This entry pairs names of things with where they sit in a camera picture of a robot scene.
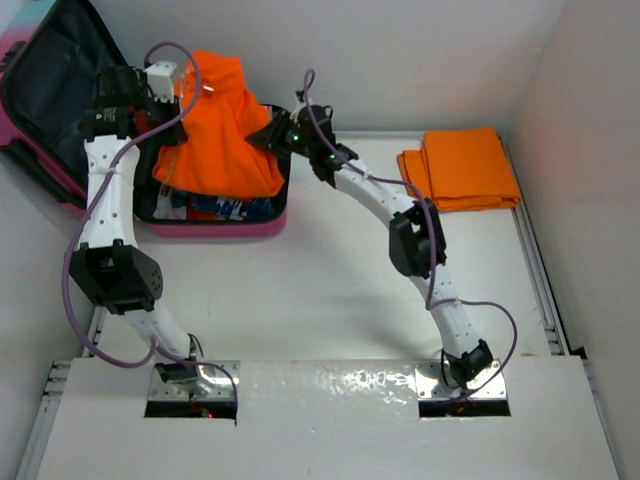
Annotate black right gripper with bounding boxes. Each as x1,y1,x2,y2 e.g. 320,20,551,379
249,108,316,158

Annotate orange polo shirt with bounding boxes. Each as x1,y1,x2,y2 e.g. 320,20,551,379
152,51,284,199

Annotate blue white patterned shorts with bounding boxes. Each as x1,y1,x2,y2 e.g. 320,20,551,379
191,195,274,221

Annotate rainbow striped white t-shirt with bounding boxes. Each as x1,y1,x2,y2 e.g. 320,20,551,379
152,185,197,221

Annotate pink suitcase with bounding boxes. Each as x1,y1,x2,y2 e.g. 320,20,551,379
1,1,288,238

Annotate orange cloth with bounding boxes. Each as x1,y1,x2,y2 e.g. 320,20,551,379
397,127,522,213

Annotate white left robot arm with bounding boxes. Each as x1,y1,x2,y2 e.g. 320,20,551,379
68,61,195,359

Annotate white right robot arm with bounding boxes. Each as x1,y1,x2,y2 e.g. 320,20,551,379
245,105,493,389

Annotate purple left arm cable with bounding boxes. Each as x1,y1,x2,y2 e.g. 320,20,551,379
60,41,239,416

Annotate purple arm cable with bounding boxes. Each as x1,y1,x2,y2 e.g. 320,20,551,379
294,67,519,401
60,41,239,416

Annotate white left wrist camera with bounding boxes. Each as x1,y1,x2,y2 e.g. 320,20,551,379
144,61,178,103

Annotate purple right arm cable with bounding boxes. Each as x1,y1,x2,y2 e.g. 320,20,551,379
294,67,519,401

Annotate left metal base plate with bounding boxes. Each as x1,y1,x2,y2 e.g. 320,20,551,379
147,363,234,401

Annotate metal base plate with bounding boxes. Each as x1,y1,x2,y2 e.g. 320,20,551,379
414,360,508,402
147,363,234,401

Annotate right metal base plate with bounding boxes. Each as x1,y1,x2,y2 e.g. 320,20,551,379
414,360,508,402

